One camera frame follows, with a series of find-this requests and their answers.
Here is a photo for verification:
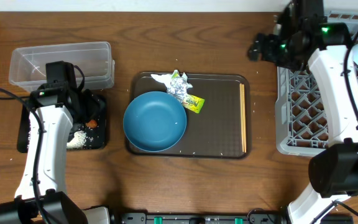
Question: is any orange carrot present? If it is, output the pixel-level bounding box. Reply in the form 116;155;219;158
85;119;98;129

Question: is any pile of white rice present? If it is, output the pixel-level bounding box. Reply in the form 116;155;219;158
17;124;105;153

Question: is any wooden chopstick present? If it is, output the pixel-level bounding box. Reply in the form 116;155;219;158
241;83;247;153
239;83;246;153

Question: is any large blue plate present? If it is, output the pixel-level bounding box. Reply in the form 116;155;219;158
123;91;187;152

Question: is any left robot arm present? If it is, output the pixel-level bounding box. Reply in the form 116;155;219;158
0;85;111;223

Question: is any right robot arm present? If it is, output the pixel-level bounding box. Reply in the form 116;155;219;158
248;11;358;223

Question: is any grey dishwasher rack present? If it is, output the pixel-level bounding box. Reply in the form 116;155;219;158
275;11;358;157

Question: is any black plastic tray bin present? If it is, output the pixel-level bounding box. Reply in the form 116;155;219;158
17;90;106;153

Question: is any clear plastic bin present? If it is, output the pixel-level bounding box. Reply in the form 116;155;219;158
9;42;115;92

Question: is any crumpled white tissue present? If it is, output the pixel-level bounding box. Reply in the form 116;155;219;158
150;73;173;88

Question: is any crumpled aluminium foil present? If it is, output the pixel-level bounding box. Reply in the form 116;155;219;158
167;70;193;103

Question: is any brown serving tray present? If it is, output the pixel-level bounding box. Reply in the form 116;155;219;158
125;71;253;160

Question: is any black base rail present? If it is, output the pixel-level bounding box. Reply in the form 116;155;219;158
82;205;354;224

